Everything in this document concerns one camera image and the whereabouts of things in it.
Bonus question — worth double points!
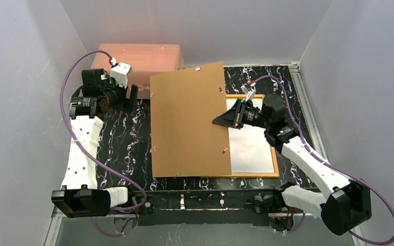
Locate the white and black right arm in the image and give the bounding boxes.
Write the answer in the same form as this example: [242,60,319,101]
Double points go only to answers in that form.
[212,94,372,235]

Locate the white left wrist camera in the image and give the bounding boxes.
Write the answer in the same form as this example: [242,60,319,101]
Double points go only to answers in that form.
[110,57,132,88]

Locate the sky and building photo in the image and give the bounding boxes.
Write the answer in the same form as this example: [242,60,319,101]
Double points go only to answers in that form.
[227,97,275,174]

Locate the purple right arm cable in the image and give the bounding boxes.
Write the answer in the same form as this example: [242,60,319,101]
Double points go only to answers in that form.
[249,74,394,246]

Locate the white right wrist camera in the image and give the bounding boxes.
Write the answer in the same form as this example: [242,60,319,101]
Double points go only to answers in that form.
[241,80,256,101]

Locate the pink plastic storage box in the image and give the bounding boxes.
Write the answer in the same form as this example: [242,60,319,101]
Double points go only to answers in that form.
[99,44,184,99]

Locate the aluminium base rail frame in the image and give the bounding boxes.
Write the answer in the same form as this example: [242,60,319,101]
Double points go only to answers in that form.
[52,62,371,235]

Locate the brown frame backing board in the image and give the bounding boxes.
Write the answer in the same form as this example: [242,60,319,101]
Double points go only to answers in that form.
[150,62,231,178]

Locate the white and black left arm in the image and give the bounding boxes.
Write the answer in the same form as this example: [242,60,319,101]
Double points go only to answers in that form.
[51,63,138,218]

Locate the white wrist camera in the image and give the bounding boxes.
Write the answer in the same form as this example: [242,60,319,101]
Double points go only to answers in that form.
[241,80,256,101]
[110,57,132,88]

